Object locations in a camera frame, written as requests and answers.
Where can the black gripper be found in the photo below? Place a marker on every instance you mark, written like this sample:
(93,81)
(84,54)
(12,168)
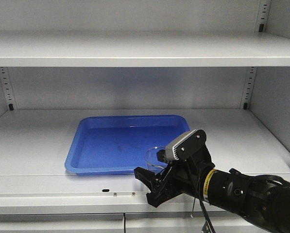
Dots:
(186,177)

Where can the clear glass beaker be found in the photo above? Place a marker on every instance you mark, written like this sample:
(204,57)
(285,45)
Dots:
(152,162)

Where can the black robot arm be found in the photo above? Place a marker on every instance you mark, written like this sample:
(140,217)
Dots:
(262,200)

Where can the grey lower cabinet shelf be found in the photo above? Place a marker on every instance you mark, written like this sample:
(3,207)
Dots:
(34,145)

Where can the grey cabinet shelf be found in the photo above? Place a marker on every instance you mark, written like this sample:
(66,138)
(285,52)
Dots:
(34,145)
(91,49)

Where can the grey upper cabinet shelf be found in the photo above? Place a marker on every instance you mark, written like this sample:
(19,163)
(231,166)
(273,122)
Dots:
(91,49)

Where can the blue plastic tray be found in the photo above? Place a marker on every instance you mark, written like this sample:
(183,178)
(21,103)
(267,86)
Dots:
(111,145)

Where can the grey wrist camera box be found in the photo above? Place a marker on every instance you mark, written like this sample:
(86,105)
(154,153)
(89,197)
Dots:
(185,145)

